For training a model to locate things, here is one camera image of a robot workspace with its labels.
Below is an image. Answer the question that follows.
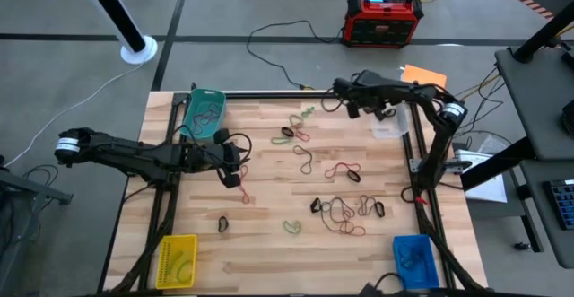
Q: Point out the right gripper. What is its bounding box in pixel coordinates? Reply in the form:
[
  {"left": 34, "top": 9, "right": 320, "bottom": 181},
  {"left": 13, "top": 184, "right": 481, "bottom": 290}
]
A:
[{"left": 332, "top": 69, "right": 401, "bottom": 120}]

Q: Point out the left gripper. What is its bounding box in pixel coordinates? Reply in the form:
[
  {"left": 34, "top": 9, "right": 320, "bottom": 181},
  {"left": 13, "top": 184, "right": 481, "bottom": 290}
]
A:
[{"left": 180, "top": 127, "right": 244, "bottom": 190}]

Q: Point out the thin dark rubber band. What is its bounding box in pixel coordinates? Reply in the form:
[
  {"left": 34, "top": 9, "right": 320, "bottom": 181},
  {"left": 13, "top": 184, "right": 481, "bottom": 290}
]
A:
[
  {"left": 357, "top": 194, "right": 380, "bottom": 217},
  {"left": 293, "top": 144, "right": 314, "bottom": 176},
  {"left": 191, "top": 102, "right": 224, "bottom": 132},
  {"left": 319, "top": 196, "right": 360, "bottom": 235}
]

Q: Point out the clear plastic bin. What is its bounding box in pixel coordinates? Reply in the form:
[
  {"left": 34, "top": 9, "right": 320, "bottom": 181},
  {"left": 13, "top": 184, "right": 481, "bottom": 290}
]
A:
[{"left": 370, "top": 101, "right": 410, "bottom": 139}]

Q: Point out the orange paper folder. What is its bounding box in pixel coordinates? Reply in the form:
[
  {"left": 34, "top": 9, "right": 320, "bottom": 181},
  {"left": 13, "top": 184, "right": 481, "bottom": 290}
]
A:
[{"left": 401, "top": 64, "right": 448, "bottom": 90}]

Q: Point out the red black power station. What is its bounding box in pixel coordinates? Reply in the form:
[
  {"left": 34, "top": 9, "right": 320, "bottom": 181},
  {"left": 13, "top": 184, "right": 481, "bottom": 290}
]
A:
[{"left": 342, "top": 0, "right": 425, "bottom": 49}]

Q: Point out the teal plastic basket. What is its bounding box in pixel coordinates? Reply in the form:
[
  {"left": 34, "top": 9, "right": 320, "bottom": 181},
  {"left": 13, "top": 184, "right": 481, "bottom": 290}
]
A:
[{"left": 178, "top": 88, "right": 228, "bottom": 140}]

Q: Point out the yellow plastic basket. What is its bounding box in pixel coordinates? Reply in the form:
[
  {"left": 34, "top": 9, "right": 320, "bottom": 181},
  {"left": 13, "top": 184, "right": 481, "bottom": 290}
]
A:
[{"left": 155, "top": 233, "right": 199, "bottom": 290}]

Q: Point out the white paper sheet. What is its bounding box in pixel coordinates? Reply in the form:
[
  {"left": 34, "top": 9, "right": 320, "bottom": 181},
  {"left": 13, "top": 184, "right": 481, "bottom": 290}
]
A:
[{"left": 455, "top": 148, "right": 509, "bottom": 204}]

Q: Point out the black side table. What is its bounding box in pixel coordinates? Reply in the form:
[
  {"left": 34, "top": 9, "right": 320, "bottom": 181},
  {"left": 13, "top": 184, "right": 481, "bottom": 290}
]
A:
[{"left": 494, "top": 45, "right": 574, "bottom": 269}]

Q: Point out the black stand pole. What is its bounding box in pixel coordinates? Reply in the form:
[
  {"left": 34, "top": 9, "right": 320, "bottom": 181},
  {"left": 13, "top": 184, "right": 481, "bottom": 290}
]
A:
[{"left": 512, "top": 0, "right": 574, "bottom": 64}]

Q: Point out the blue plastic basket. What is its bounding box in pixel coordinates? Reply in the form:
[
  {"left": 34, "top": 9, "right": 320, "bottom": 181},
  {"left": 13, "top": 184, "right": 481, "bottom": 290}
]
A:
[{"left": 393, "top": 233, "right": 441, "bottom": 291}]

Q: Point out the black and white pole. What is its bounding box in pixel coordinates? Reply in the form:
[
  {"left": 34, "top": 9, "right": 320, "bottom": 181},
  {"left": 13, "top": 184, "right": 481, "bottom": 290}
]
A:
[{"left": 71, "top": 0, "right": 159, "bottom": 66}]

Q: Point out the black equipment stand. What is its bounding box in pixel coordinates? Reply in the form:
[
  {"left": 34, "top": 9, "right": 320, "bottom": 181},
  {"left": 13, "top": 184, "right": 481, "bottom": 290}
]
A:
[{"left": 0, "top": 155, "right": 74, "bottom": 297}]

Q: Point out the black keyboard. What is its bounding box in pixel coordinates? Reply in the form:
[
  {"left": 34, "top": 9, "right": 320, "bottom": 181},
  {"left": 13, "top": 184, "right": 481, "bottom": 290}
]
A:
[{"left": 544, "top": 179, "right": 574, "bottom": 231}]

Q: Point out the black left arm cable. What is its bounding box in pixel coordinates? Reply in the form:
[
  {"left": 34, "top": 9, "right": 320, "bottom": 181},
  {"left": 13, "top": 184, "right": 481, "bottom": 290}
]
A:
[{"left": 177, "top": 124, "right": 254, "bottom": 166}]

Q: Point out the black power station cable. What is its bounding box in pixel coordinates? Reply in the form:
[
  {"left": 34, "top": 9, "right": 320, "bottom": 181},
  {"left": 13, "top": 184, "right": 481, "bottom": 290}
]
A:
[{"left": 246, "top": 20, "right": 346, "bottom": 91}]

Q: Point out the white floor cable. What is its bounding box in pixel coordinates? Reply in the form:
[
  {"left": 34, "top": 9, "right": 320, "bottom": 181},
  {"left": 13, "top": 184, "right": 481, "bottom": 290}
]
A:
[{"left": 4, "top": 61, "right": 144, "bottom": 168}]

